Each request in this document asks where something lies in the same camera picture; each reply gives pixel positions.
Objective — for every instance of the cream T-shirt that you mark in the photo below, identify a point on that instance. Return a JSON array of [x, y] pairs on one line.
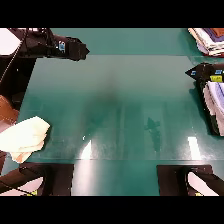
[[23, 136]]

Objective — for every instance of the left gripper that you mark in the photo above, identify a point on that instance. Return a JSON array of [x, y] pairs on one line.
[[77, 50]]

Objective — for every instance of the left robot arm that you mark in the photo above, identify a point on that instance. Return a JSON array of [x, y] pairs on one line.
[[36, 45]]

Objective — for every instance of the brown garment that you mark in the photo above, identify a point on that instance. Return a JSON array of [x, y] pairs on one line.
[[6, 111]]

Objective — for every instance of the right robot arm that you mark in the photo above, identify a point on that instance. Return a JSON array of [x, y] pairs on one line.
[[173, 180]]

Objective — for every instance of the heap of clothes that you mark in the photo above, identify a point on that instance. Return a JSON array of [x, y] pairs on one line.
[[208, 41], [216, 103]]

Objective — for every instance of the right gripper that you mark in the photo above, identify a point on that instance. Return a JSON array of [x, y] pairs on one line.
[[201, 72]]

